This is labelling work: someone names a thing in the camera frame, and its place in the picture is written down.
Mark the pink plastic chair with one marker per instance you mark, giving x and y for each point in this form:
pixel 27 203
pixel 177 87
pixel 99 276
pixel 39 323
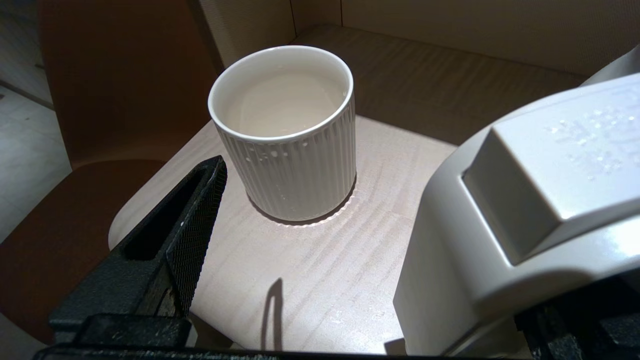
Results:
pixel 115 100

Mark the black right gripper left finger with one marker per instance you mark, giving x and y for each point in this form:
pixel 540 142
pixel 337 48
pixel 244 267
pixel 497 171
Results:
pixel 150 270

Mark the beige wooden shelf table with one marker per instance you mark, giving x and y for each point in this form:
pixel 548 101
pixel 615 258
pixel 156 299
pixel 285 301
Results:
pixel 325 280

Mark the white ribbed ceramic mug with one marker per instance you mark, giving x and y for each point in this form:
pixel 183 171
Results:
pixel 295 170

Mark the white electric kettle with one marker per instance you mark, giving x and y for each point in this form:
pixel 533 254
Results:
pixel 525 210

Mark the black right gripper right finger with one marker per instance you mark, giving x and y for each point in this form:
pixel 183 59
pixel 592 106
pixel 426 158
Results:
pixel 600 325

